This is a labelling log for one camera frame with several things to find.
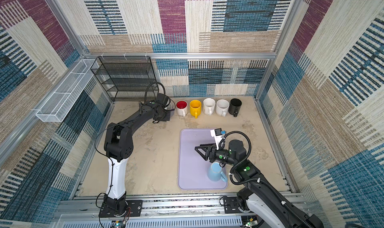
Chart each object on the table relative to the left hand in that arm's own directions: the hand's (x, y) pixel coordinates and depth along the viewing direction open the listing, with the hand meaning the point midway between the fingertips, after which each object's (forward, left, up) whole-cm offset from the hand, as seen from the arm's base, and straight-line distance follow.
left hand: (166, 115), depth 100 cm
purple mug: (-5, -3, +11) cm, 13 cm away
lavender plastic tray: (-33, -17, -7) cm, 38 cm away
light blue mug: (-38, -28, +1) cm, 47 cm away
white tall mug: (+6, -28, +1) cm, 29 cm away
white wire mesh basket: (-17, +47, +25) cm, 56 cm away
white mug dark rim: (+10, -9, -4) cm, 14 cm away
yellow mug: (+5, -19, +1) cm, 20 cm away
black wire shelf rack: (+26, +30, +10) cm, 41 cm away
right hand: (-31, -19, +11) cm, 38 cm away
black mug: (+6, -46, +1) cm, 46 cm away
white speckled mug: (+7, -37, 0) cm, 38 cm away
